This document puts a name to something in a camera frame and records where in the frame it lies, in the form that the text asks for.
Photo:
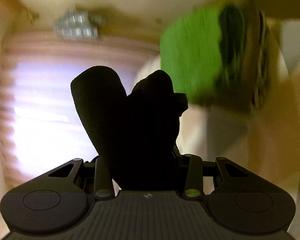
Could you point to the green folded garment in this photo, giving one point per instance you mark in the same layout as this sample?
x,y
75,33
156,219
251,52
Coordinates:
x,y
203,52

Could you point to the pink curtain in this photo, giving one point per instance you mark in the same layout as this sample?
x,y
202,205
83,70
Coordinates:
x,y
39,125

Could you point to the black trousers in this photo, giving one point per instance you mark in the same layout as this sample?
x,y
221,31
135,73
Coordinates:
x,y
135,133

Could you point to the silver puffer jacket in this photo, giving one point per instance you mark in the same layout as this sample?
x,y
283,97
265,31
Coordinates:
x,y
77,24

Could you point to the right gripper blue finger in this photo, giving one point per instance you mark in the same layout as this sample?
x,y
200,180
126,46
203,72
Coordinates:
x,y
176,151

